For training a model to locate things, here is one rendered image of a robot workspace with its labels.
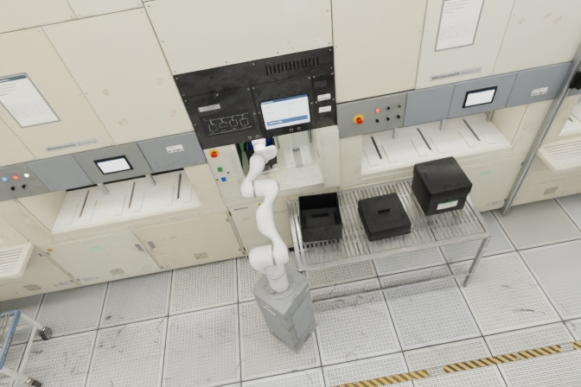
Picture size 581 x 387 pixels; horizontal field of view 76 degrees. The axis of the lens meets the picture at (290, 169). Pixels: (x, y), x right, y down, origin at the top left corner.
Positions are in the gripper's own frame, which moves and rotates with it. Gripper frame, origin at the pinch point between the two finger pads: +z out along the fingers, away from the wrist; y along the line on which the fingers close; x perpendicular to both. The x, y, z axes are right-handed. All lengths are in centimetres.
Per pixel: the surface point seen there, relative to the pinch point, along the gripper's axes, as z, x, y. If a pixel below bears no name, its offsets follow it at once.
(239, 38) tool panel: -31, 88, 4
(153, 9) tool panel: -29, 109, -32
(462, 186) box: -75, -20, 124
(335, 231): -76, -36, 38
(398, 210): -71, -35, 83
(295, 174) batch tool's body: -17.6, -34.5, 21.6
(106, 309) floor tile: -45, -121, -163
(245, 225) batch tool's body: -29, -68, -27
